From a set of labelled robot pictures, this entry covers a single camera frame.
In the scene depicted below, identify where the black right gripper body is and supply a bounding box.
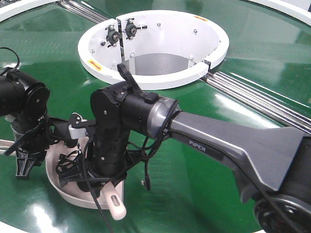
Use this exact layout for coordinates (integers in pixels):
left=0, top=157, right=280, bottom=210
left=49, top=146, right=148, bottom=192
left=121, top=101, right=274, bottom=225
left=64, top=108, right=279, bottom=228
left=58, top=150, right=136, bottom=197

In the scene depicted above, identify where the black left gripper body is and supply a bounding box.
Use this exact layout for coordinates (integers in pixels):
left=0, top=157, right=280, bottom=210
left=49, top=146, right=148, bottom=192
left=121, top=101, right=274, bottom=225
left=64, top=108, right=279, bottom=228
left=11, top=114, right=51, bottom=160

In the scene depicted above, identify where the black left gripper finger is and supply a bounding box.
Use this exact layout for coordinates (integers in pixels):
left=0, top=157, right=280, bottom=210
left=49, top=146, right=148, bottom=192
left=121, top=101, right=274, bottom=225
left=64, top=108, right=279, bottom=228
left=16, top=157, right=35, bottom=180

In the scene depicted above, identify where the pink plastic dustpan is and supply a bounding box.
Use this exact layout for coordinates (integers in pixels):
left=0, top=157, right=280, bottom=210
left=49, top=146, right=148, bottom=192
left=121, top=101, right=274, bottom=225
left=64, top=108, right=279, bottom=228
left=0, top=137, right=124, bottom=210

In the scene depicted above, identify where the pink hand brush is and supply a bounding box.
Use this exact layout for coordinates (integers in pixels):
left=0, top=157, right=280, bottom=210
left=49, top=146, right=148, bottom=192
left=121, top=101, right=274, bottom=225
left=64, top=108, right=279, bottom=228
left=102, top=181, right=127, bottom=220

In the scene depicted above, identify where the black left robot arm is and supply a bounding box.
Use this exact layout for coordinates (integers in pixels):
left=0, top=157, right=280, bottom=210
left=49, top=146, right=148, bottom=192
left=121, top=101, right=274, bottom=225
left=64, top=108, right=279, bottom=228
left=0, top=67, right=52, bottom=180

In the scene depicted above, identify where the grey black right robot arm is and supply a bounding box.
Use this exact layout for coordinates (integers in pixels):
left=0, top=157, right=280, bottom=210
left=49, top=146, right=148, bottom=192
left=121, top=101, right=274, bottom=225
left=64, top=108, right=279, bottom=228
left=59, top=82, right=311, bottom=233

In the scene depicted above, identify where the white outer conveyor rim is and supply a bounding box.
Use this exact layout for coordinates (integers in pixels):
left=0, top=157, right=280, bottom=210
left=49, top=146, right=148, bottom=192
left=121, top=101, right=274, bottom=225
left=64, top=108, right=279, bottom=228
left=0, top=0, right=311, bottom=26

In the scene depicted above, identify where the left black bearing block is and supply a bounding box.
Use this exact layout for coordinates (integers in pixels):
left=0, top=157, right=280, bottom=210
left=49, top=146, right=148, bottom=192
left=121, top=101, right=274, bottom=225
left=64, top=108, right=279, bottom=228
left=105, top=24, right=119, bottom=48

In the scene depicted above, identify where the black bearing block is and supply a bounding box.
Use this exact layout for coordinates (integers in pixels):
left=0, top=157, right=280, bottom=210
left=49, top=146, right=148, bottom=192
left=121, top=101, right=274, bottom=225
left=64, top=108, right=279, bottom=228
left=125, top=18, right=137, bottom=40
left=105, top=24, right=119, bottom=48

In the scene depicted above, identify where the right black bearing block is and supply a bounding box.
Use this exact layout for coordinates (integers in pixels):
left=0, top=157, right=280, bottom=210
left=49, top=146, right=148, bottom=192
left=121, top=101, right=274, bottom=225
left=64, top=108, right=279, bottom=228
left=125, top=18, right=137, bottom=40

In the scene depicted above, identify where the white inner conveyor ring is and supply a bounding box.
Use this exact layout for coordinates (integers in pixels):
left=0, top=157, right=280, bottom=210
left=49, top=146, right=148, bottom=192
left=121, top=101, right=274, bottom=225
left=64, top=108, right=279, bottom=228
left=77, top=10, right=230, bottom=91

